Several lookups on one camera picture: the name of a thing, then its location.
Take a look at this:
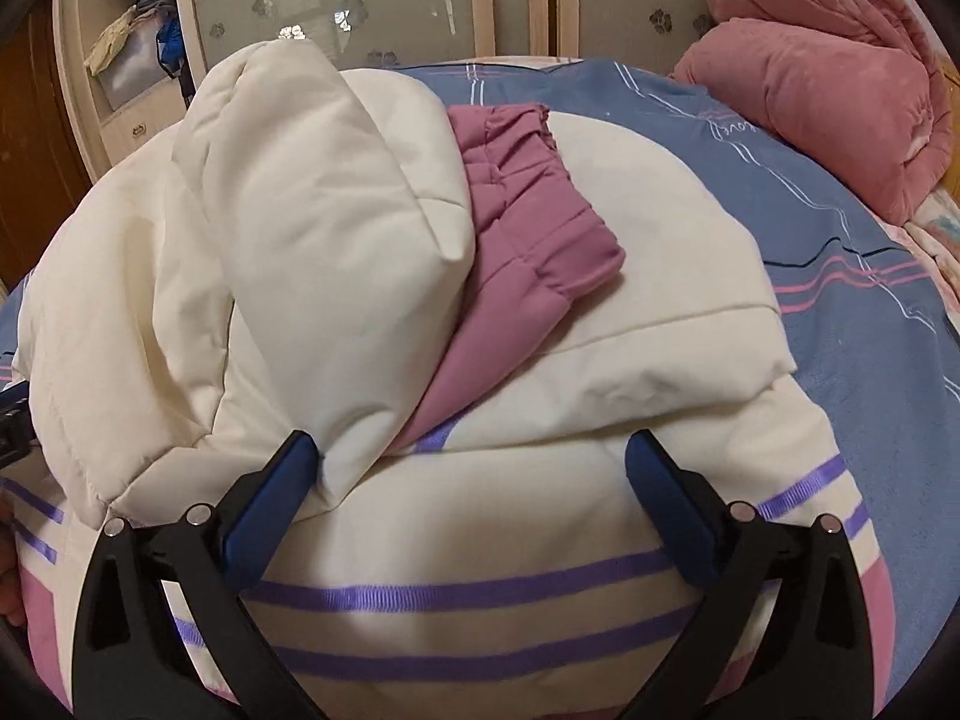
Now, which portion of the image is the blue plaid bed sheet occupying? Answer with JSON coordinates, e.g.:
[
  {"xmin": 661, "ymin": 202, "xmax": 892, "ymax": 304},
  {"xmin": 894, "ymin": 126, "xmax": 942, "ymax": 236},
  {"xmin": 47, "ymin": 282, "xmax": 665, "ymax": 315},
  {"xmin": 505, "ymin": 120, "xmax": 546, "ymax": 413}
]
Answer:
[{"xmin": 0, "ymin": 56, "xmax": 960, "ymax": 720}]

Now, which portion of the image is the brown wooden door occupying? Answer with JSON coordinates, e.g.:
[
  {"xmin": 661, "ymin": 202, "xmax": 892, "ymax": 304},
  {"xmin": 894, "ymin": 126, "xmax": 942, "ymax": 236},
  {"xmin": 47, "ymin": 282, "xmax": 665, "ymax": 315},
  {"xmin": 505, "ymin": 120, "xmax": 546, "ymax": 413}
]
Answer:
[{"xmin": 0, "ymin": 11, "xmax": 92, "ymax": 282}]

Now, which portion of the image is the person's left hand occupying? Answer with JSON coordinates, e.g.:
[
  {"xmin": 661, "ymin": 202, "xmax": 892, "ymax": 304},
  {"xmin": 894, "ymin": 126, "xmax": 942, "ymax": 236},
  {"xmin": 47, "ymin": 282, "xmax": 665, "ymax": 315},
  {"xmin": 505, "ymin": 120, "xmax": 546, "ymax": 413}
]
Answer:
[{"xmin": 0, "ymin": 514, "xmax": 29, "ymax": 631}]

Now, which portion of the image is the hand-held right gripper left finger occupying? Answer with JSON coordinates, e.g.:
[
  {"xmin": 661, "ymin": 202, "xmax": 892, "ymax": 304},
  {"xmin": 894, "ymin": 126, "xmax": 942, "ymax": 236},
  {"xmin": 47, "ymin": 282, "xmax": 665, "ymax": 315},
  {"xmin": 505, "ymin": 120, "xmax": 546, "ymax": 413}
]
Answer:
[{"xmin": 79, "ymin": 431, "xmax": 321, "ymax": 720}]

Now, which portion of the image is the cream crumpled cloth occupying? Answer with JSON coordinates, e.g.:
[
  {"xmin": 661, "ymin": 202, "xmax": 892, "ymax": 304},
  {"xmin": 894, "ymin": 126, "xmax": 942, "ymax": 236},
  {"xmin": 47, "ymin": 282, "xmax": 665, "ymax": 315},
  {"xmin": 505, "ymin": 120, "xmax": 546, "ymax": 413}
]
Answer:
[{"xmin": 82, "ymin": 10, "xmax": 141, "ymax": 77}]

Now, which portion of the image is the floral pillow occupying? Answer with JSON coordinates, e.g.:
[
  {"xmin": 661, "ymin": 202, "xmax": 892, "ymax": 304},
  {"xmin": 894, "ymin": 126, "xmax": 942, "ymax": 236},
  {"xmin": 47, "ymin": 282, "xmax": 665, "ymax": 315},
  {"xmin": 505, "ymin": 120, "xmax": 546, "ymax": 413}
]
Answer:
[{"xmin": 902, "ymin": 193, "xmax": 960, "ymax": 272}]

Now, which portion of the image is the bright blue cloth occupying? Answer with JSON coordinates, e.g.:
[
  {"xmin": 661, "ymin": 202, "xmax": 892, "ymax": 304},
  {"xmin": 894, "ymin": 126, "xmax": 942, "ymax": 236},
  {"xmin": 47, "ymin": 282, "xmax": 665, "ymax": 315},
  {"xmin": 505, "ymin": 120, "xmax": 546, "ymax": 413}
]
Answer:
[{"xmin": 152, "ymin": 13, "xmax": 186, "ymax": 70}]

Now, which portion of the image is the cream and pink hooded jacket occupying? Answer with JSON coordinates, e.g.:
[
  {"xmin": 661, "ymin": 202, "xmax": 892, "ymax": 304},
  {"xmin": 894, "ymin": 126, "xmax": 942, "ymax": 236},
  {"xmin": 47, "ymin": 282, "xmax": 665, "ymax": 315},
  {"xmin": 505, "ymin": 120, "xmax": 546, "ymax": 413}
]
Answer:
[{"xmin": 0, "ymin": 37, "xmax": 897, "ymax": 720}]

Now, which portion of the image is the wardrobe drawer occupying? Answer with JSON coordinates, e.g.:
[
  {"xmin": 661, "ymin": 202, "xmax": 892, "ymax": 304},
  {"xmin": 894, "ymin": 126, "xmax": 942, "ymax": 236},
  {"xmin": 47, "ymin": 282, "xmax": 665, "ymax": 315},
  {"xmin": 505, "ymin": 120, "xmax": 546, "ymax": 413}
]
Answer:
[{"xmin": 100, "ymin": 96, "xmax": 194, "ymax": 167}]

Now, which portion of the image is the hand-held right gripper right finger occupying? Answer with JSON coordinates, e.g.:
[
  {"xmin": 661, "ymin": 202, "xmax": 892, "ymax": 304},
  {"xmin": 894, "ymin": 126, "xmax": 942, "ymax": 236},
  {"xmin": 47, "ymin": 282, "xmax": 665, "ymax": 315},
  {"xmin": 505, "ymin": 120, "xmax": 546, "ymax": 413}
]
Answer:
[{"xmin": 624, "ymin": 429, "xmax": 876, "ymax": 720}]

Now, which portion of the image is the wooden bed headboard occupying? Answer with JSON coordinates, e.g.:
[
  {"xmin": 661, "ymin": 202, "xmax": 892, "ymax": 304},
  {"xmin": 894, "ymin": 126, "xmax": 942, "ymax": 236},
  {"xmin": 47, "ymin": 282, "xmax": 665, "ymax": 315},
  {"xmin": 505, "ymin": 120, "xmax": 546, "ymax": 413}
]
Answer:
[{"xmin": 934, "ymin": 52, "xmax": 960, "ymax": 196}]

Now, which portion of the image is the pink rolled quilt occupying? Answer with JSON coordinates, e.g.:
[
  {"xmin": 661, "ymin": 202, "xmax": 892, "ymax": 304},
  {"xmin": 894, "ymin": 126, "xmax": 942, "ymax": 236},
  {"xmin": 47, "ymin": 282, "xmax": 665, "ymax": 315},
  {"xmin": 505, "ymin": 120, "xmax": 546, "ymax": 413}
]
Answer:
[{"xmin": 670, "ymin": 0, "xmax": 951, "ymax": 224}]

